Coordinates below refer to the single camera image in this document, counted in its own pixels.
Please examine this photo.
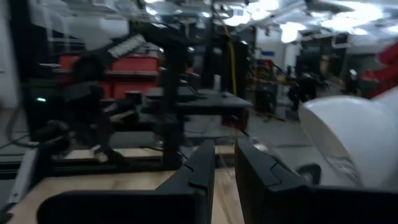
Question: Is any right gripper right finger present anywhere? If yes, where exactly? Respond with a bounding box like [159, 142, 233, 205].
[234, 138, 398, 224]

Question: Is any dark grey side desk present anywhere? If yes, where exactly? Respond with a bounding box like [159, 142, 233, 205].
[146, 86, 254, 119]

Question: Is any red drawer cabinet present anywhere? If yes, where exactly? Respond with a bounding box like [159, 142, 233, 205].
[57, 52, 162, 100]

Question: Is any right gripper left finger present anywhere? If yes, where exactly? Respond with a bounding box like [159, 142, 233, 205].
[36, 139, 216, 224]

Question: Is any red storage bin stack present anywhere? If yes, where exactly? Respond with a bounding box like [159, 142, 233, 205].
[362, 40, 398, 100]

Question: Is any black rolling cart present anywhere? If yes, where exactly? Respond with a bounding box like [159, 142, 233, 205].
[285, 62, 330, 106]

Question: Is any white desk lamp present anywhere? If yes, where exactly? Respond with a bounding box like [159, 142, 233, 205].
[297, 86, 398, 191]

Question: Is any yellow hanging cable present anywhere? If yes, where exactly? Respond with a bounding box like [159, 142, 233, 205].
[225, 24, 239, 96]

